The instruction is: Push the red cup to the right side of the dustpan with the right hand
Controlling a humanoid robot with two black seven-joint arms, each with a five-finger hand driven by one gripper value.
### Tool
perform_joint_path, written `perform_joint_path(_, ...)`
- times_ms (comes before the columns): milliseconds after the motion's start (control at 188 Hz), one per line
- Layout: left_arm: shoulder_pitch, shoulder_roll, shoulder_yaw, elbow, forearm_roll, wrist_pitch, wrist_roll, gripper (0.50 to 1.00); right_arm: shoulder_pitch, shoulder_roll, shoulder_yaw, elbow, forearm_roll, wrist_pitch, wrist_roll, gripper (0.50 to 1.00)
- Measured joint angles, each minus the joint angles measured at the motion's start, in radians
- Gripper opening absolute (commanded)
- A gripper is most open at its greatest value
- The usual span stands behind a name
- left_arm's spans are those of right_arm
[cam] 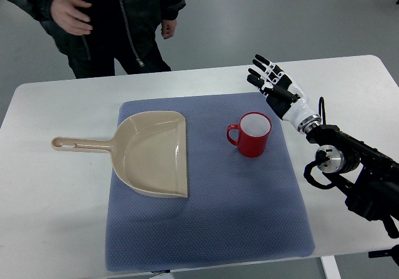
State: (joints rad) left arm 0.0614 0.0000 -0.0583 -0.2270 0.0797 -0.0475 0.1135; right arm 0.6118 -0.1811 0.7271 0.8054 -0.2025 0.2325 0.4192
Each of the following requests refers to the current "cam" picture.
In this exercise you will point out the person's right hand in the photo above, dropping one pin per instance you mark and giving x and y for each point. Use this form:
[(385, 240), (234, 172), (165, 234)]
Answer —
[(67, 15)]

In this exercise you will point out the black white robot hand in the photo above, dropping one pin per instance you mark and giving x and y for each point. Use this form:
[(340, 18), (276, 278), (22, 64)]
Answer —
[(283, 95)]

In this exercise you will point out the person's left hand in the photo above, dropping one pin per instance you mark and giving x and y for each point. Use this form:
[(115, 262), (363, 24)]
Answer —
[(168, 28)]

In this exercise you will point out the red cup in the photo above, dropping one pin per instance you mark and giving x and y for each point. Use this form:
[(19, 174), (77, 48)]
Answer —
[(251, 134)]

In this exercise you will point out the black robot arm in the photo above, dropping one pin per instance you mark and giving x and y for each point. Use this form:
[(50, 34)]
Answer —
[(367, 177)]

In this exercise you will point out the beige plastic dustpan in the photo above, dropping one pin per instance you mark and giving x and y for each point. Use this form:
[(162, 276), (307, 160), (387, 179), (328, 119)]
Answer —
[(148, 153)]

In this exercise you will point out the person in dark jacket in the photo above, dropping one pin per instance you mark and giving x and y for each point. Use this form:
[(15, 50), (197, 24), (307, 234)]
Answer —
[(123, 32)]

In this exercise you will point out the blue textured mat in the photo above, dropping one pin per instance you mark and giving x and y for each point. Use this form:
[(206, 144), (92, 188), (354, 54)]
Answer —
[(238, 210)]

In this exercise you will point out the white table leg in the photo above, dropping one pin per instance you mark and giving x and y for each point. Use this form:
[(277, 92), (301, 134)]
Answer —
[(331, 270)]

